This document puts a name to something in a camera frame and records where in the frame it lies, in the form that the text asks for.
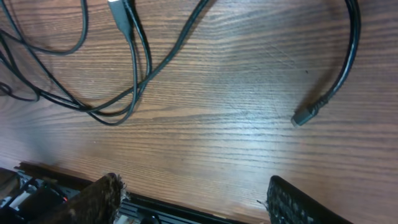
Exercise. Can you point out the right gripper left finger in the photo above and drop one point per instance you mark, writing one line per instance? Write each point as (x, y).
(98, 203)

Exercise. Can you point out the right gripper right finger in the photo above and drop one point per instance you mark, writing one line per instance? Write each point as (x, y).
(287, 204)

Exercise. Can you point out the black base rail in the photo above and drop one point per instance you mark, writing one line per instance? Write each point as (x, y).
(39, 190)

